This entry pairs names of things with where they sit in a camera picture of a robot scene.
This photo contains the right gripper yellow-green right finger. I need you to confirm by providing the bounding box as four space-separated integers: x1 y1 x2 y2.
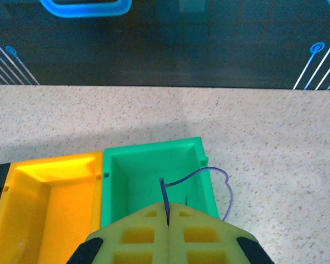
167 202 276 264

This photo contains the right gripper yellow-green left finger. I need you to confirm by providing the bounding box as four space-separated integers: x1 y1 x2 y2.
67 202 170 264

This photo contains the thin purple cable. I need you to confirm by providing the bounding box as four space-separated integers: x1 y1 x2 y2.
159 167 235 227

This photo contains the green plastic bin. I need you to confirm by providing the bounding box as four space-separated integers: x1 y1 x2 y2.
100 136 220 229

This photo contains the yellow plastic bin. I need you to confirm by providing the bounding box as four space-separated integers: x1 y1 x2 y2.
0 150 105 264

